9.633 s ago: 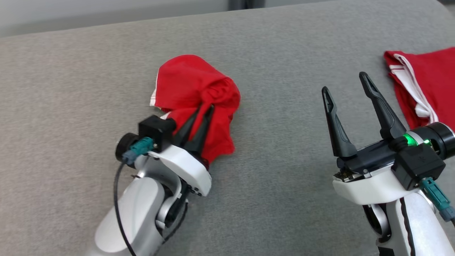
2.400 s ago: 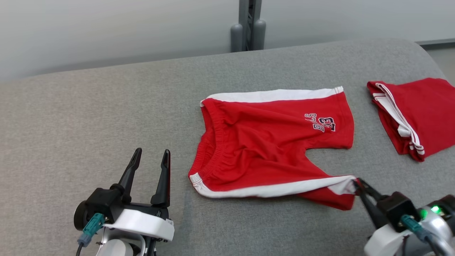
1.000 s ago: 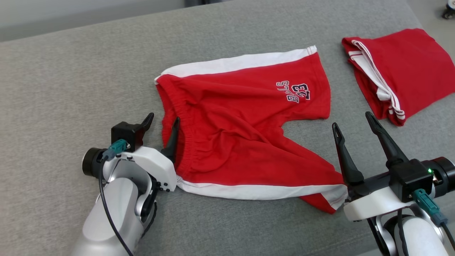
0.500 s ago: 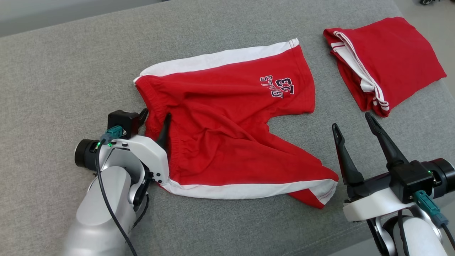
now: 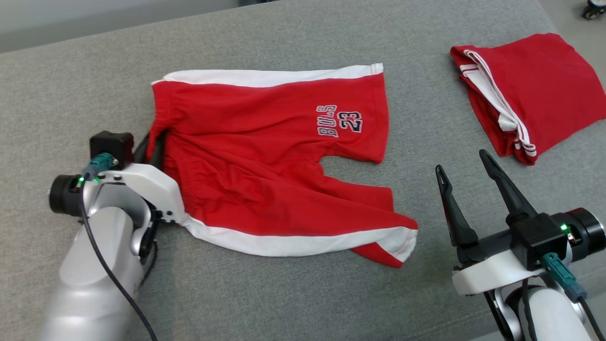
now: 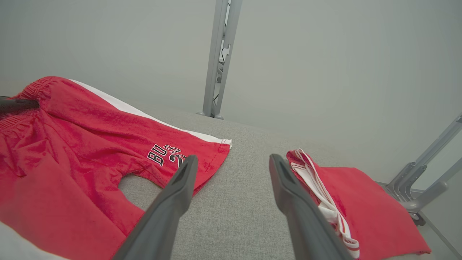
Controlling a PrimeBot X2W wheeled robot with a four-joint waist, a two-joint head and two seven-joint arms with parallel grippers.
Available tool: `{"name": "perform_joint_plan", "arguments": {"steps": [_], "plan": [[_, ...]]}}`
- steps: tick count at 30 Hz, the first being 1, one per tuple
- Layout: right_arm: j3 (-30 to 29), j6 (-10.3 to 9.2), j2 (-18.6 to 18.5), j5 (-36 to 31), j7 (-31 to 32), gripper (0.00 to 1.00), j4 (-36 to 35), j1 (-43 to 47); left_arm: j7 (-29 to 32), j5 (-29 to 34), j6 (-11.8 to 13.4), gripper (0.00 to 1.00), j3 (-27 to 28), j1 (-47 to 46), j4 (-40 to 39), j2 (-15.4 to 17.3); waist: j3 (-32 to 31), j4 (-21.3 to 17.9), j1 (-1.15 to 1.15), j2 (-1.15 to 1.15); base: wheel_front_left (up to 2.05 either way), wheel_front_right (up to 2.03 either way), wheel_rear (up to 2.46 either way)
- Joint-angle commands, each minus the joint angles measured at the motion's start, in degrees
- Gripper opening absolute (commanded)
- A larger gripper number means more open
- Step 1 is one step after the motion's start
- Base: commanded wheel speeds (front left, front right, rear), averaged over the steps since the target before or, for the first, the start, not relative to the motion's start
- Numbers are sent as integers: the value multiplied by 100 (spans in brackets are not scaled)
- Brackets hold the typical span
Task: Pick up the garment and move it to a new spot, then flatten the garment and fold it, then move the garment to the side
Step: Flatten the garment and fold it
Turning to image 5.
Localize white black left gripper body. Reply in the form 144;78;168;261
47;162;187;225

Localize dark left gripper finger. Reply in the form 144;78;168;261
150;131;168;168
134;135;152;166

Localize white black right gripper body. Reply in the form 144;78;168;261
452;207;606;297

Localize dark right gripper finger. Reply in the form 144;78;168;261
435;164;479;248
479;149;539;226

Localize red basketball shorts white bands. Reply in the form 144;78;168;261
146;63;419;269

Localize red basketball jersey white sleeves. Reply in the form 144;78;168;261
450;32;606;166

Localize black caster wheel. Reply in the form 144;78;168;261
582;0;606;20

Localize left camera cable teal plug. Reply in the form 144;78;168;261
77;153;159;341

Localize camera cable teal plug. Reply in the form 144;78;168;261
77;153;159;341
541;252;606;341

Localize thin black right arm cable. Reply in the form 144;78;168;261
520;278;539;341

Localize right camera cable teal plug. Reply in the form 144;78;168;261
541;252;606;341

